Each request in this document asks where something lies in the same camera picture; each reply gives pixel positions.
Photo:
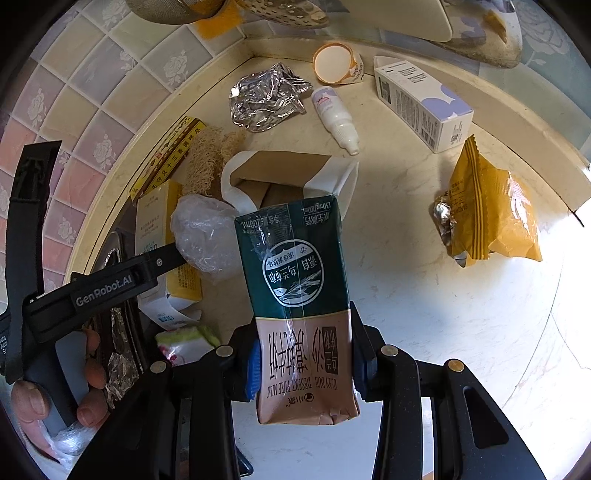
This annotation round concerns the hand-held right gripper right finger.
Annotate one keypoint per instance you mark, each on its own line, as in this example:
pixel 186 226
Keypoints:
pixel 362 369

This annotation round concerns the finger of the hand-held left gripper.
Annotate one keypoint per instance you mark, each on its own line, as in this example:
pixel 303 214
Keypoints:
pixel 161 263

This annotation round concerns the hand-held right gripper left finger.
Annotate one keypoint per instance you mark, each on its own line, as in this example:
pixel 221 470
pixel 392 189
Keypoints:
pixel 251 369

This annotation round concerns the clear plastic bag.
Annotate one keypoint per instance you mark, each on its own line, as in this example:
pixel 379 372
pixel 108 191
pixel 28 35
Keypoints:
pixel 203 230

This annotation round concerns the green pink milk carton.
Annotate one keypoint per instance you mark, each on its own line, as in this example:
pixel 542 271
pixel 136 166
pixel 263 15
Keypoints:
pixel 295 277

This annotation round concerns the small white plastic bottle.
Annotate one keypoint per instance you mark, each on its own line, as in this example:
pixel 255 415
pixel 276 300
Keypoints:
pixel 330 110

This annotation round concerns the white purple paper box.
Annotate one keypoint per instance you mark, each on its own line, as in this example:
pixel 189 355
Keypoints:
pixel 415 106

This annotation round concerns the person's left hand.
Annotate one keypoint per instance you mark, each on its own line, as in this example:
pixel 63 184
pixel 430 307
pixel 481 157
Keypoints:
pixel 97 374

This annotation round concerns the white yellow paper box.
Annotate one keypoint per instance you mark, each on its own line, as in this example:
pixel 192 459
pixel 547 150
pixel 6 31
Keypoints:
pixel 184 286

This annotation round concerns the green white wrapper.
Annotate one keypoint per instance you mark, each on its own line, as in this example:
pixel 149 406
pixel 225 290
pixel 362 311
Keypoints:
pixel 184 339

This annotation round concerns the tan loofah scrubber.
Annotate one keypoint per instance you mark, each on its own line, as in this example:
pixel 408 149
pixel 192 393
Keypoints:
pixel 203 161

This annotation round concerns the red yellow seasoning box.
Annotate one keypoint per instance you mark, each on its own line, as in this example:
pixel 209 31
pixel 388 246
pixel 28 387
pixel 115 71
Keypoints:
pixel 171 152

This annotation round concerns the foil stove liner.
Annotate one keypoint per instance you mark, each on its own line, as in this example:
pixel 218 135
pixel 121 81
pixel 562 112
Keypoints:
pixel 122 374

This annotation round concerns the clear plastic wrap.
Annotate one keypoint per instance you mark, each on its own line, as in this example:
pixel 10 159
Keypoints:
pixel 69 441

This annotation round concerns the crumpled aluminium foil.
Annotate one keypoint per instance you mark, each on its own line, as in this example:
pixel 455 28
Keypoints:
pixel 263 101

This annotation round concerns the yellow snack packet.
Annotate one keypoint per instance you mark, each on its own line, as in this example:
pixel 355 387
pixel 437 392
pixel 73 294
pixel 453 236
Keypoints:
pixel 489 203

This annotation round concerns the orange fuzzy cloth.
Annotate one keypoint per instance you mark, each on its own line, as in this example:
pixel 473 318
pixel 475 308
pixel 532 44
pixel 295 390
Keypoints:
pixel 217 25

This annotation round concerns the metal mesh strainer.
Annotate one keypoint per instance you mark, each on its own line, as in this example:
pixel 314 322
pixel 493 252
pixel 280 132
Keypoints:
pixel 175 11

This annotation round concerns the white orange paper cup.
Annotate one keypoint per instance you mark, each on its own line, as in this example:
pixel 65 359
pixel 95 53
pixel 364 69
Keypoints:
pixel 332 62

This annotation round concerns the metal slotted spoon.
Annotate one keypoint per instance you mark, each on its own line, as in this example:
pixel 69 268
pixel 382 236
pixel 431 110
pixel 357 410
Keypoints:
pixel 281 14

